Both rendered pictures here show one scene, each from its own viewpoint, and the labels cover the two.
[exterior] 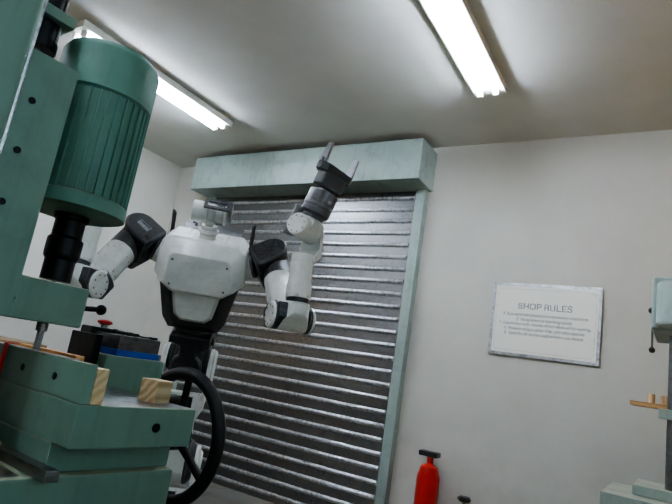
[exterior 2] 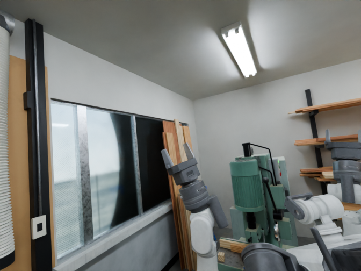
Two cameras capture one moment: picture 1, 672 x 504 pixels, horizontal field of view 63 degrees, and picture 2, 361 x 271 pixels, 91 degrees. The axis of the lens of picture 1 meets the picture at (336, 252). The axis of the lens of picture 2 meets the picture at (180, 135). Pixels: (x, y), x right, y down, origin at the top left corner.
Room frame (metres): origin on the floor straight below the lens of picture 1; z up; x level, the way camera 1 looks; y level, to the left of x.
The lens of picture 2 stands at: (2.14, 0.01, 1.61)
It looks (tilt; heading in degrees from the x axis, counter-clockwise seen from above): 5 degrees up; 176
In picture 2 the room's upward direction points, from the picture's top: 6 degrees counter-clockwise
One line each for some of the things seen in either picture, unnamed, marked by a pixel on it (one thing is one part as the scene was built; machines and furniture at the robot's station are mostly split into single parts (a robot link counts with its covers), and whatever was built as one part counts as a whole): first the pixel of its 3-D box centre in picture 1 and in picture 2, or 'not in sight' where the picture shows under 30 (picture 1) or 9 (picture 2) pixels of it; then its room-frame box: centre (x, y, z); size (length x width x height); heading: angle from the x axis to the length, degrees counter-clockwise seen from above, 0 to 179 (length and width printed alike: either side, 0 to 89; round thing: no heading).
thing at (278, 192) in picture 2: not in sight; (278, 195); (0.88, 0.73, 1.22); 0.09 x 0.08 x 0.15; 143
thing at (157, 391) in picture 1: (155, 390); (221, 256); (0.96, 0.26, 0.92); 0.04 x 0.04 x 0.04; 63
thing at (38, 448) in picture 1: (49, 429); not in sight; (1.01, 0.45, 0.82); 0.40 x 0.21 x 0.04; 53
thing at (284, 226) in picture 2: not in sight; (283, 227); (0.91, 0.72, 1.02); 0.09 x 0.07 x 0.12; 53
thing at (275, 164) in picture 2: not in sight; (274, 169); (0.79, 0.79, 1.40); 0.10 x 0.06 x 0.16; 143
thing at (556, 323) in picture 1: (543, 321); not in sight; (3.29, -1.32, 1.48); 0.64 x 0.02 x 0.46; 58
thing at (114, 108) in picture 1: (93, 136); (246, 184); (0.97, 0.48, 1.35); 0.18 x 0.18 x 0.31
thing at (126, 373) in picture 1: (111, 376); not in sight; (1.15, 0.41, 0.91); 0.15 x 0.14 x 0.09; 53
